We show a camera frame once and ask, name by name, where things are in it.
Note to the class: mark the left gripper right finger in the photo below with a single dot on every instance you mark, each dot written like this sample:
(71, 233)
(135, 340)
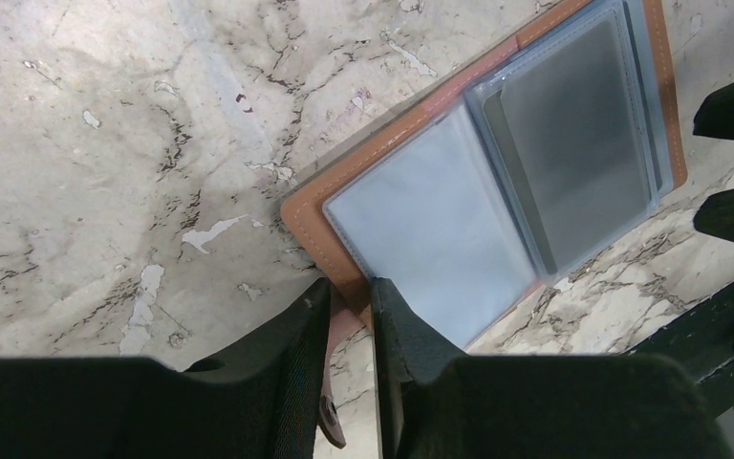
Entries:
(437, 401)

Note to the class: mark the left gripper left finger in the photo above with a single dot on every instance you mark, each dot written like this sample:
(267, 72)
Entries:
(257, 398)

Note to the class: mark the tan leather card holder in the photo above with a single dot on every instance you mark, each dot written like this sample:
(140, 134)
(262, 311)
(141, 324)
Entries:
(425, 201)

